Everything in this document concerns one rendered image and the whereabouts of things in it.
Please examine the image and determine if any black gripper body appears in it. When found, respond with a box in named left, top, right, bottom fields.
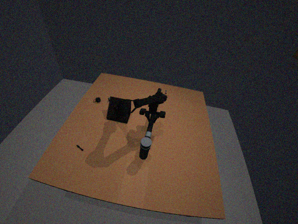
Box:
left=139, top=105, right=166, bottom=118

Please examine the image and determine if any dark grey post with cap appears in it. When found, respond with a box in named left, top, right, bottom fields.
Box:
left=139, top=137, right=152, bottom=160

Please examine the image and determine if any black long rod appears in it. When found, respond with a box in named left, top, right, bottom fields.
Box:
left=147, top=88, right=162, bottom=132

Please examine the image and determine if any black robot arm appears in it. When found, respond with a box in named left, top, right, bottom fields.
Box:
left=113, top=91, right=168, bottom=119

